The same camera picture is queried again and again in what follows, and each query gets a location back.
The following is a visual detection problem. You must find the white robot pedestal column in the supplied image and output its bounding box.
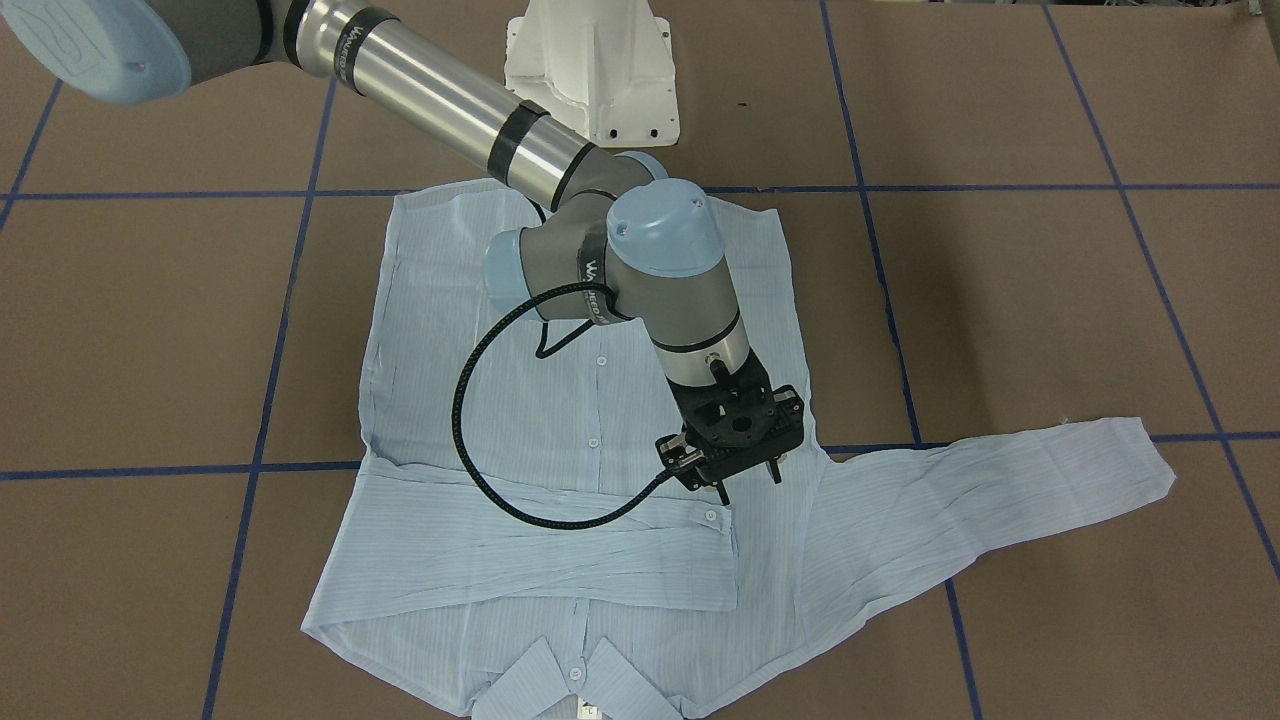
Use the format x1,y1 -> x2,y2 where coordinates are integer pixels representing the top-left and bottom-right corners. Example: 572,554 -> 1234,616
504,1 -> 681,149

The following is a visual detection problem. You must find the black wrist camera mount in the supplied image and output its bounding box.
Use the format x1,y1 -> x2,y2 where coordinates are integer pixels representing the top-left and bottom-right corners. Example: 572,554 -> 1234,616
655,433 -> 707,489

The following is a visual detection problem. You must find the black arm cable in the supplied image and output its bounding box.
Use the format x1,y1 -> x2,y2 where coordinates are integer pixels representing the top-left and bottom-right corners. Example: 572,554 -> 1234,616
452,200 -> 681,530

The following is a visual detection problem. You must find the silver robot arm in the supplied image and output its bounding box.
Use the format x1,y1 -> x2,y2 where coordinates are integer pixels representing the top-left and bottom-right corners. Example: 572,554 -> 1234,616
3,1 -> 805,502

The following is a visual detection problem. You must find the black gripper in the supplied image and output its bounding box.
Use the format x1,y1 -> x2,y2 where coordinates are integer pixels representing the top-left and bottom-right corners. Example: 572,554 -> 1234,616
668,360 -> 805,507

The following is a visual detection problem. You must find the light blue button-up shirt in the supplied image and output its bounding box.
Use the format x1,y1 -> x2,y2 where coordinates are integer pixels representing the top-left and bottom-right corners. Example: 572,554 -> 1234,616
300,178 -> 1179,720

